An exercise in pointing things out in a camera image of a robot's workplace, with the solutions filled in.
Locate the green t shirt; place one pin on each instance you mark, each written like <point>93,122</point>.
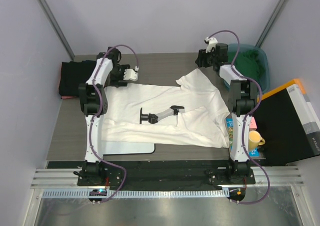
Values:
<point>249,64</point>

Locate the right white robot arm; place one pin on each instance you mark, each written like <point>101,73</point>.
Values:
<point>242,99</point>

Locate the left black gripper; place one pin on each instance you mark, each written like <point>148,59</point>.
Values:
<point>114,82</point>

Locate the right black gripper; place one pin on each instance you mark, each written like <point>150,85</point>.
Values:
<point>201,55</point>

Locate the white t shirt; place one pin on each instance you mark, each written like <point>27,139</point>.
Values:
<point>202,122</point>

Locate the white folding board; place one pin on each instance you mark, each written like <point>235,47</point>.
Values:
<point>118,148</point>

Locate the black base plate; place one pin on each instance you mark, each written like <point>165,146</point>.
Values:
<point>173,175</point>

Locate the black orange box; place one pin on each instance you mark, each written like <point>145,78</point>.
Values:
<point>287,121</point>

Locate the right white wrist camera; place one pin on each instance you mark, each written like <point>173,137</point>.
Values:
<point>211,44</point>

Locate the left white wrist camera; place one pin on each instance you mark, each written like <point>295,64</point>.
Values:
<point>130,75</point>

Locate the colourful picture book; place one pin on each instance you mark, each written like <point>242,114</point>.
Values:
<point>230,128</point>

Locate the pink sticky pad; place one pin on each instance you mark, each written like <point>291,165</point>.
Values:
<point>253,124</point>

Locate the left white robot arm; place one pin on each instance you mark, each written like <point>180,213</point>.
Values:
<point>94,104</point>

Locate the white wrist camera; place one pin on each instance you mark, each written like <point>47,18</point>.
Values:
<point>130,75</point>
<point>211,44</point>

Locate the teal plastic basket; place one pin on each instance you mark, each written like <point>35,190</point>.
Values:
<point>265,79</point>

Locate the aluminium rail frame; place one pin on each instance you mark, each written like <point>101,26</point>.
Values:
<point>64,183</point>

